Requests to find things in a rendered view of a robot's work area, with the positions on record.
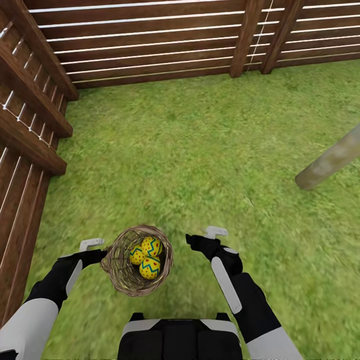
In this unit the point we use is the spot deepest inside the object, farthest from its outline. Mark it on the tree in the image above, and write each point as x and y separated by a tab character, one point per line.
342	153

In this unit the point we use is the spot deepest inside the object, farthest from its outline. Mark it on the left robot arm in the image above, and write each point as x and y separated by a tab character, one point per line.
25	335

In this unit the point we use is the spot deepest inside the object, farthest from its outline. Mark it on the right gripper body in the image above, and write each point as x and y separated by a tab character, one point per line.
201	243

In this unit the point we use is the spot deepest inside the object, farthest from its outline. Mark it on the wicker basket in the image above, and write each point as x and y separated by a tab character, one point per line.
149	285

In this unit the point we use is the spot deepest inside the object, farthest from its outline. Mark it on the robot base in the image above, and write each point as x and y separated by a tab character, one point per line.
180	339

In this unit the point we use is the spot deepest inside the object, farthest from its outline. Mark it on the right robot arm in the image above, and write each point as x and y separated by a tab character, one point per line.
262	332

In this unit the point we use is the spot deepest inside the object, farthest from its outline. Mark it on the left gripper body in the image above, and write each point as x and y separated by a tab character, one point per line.
93	256

